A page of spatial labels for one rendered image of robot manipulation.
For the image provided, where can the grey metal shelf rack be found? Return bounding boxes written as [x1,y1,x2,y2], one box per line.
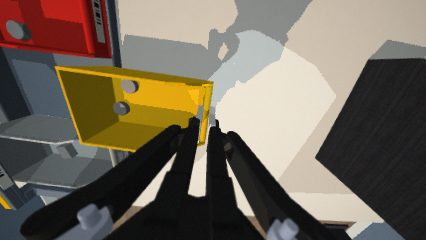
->
[0,0,122,210]

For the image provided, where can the yellow bin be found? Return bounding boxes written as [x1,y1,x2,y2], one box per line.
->
[55,66,213,152]

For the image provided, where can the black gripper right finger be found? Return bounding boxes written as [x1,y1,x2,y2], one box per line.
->
[205,106,336,240]

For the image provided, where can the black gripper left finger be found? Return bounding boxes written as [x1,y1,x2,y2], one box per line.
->
[20,105,204,240]

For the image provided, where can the yellow flat bar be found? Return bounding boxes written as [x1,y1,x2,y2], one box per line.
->
[0,194,12,209]

